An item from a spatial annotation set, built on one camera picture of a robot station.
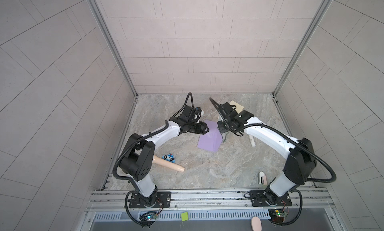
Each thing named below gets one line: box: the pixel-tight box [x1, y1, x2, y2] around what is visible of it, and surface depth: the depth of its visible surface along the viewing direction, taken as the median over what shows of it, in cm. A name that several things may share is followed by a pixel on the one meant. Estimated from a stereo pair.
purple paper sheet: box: [197, 119, 223, 152], surface depth 92 cm
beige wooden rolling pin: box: [152, 154, 185, 172], surface depth 83 cm
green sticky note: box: [181, 211, 189, 222], surface depth 67 cm
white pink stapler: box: [258, 171, 268, 186], surface depth 77 cm
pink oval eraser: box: [251, 216, 262, 231], surface depth 65 cm
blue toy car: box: [162, 153, 176, 163], surface depth 84 cm
